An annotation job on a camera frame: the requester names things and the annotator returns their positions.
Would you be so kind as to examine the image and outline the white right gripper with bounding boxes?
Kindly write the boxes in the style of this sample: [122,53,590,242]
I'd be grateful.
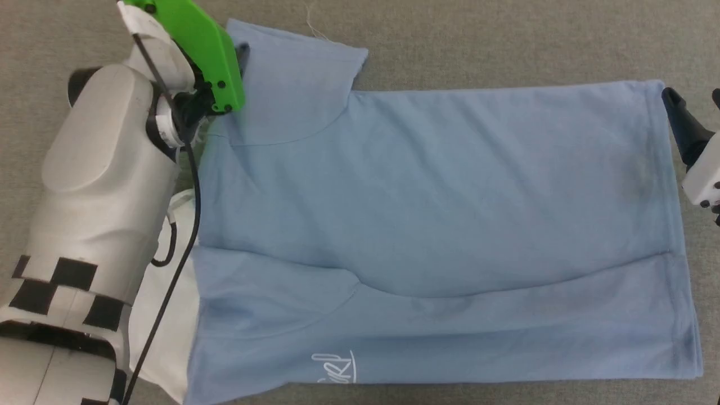
[661,87,720,227]

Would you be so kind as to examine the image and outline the thin black cable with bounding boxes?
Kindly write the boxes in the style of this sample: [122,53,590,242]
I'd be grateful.
[121,33,202,405]

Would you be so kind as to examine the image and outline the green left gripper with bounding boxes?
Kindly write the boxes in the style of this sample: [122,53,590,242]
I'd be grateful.
[120,0,251,115]

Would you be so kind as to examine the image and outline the white cloth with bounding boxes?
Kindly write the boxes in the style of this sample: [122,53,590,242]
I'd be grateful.
[128,189,201,404]

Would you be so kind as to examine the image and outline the light blue t-shirt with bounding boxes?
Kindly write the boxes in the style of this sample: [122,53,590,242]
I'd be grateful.
[183,19,704,405]

